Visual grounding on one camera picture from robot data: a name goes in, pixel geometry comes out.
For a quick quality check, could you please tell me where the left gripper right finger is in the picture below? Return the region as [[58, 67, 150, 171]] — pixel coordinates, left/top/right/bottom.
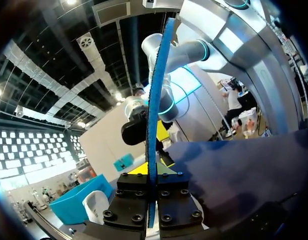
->
[[156, 162, 203, 232]]

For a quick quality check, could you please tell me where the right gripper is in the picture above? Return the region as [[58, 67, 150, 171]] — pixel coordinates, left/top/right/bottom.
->
[[120, 109, 175, 169]]

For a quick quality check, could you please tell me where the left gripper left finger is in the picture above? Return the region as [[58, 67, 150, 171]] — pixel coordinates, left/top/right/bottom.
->
[[102, 161, 149, 232]]

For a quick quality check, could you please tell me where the blue and black shoe insole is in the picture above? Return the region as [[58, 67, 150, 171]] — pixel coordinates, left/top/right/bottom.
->
[[144, 17, 176, 229]]

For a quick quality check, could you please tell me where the white shoe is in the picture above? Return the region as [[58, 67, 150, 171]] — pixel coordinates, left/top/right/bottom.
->
[[82, 190, 111, 225]]

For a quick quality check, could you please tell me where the teal box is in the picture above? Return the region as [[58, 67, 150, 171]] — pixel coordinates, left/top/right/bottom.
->
[[49, 173, 115, 226], [113, 153, 135, 172]]

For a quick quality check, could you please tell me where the person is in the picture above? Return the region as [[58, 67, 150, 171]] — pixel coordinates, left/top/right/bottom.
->
[[220, 77, 245, 139]]

